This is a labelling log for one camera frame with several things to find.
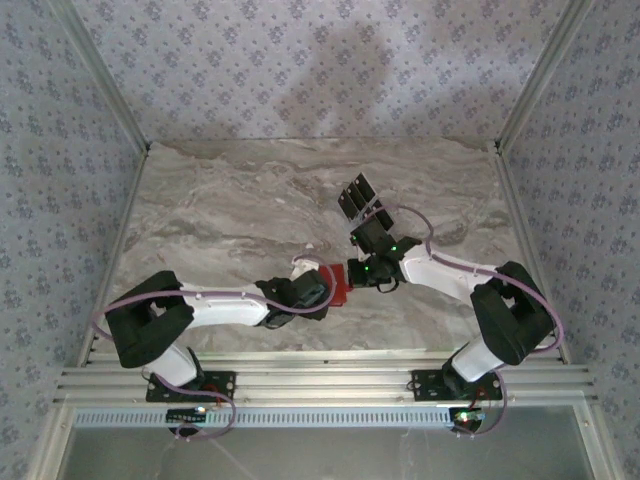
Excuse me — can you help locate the red leather card holder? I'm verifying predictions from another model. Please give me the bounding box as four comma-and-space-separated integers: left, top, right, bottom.
318, 263, 351, 307

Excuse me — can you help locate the clear acrylic card stand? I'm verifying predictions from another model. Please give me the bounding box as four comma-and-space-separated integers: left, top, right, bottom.
335, 172, 396, 234

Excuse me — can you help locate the small circuit board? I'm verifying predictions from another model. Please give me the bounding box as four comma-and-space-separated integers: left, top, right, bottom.
448, 407, 487, 432
166, 407, 209, 424

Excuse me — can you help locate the grey metal panel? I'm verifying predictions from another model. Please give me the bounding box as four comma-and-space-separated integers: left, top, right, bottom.
64, 427, 596, 480

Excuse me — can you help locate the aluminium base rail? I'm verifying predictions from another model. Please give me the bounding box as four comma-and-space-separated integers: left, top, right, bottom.
52, 349, 599, 407

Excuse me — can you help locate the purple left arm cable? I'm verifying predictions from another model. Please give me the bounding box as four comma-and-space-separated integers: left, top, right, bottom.
92, 253, 335, 442

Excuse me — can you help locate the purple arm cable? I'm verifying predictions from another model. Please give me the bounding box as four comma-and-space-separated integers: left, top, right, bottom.
359, 205, 566, 440
92, 253, 335, 442

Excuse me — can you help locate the grey slotted cable duct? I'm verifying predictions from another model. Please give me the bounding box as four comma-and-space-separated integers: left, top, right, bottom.
72, 405, 464, 430

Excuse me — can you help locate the aluminium side rail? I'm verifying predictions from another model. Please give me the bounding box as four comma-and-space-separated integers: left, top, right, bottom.
74, 148, 152, 370
492, 141, 571, 365

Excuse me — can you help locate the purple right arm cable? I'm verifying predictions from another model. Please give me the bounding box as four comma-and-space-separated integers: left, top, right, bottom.
359, 205, 566, 440

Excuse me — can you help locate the aluminium frame post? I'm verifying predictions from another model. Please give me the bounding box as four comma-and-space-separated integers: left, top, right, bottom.
48, 0, 152, 154
496, 0, 597, 155
574, 404, 619, 480
24, 404, 76, 480

